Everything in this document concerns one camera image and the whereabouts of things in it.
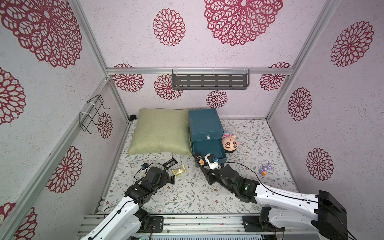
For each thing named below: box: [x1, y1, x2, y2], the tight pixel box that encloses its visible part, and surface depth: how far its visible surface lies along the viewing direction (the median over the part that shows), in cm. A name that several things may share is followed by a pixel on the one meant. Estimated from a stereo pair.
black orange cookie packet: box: [196, 155, 205, 166], surface depth 77 cm
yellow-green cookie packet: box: [171, 164, 187, 178], surface depth 92 cm
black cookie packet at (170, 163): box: [162, 157, 178, 170], surface depth 97 cm
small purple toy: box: [259, 164, 272, 176], surface depth 92 cm
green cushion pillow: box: [128, 108, 193, 156], surface depth 97 cm
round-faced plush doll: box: [222, 131, 240, 154], surface depth 98 cm
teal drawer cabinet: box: [188, 108, 225, 152], surface depth 92 cm
